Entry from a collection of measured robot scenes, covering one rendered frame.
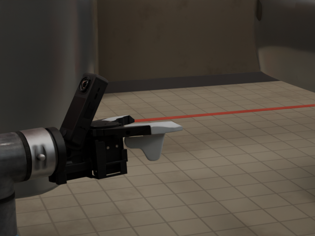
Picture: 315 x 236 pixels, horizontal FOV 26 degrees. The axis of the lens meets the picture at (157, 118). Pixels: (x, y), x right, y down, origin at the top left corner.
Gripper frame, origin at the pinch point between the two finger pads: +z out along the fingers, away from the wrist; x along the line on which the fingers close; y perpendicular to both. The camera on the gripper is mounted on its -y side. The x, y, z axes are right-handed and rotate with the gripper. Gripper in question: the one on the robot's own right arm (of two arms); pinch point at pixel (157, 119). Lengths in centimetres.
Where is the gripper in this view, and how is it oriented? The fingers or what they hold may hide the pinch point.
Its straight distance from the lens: 114.0
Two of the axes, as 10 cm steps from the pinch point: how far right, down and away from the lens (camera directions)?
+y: 0.7, 9.9, 1.4
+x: 5.5, 0.8, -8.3
